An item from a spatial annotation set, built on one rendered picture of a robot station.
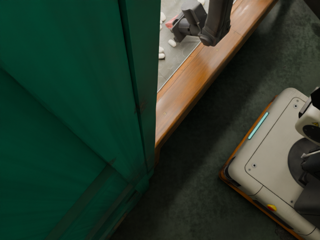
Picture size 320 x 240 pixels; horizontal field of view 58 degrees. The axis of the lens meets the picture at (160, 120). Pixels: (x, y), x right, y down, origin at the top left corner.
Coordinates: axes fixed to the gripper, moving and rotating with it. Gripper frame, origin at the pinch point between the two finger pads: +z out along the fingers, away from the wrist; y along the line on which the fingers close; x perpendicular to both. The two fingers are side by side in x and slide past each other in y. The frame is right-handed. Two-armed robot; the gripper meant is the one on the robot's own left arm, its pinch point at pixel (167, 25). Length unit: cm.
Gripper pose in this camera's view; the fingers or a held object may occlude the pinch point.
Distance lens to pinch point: 114.4
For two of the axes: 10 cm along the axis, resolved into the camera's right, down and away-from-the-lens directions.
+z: -6.4, -2.9, 7.1
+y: -6.1, 7.6, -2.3
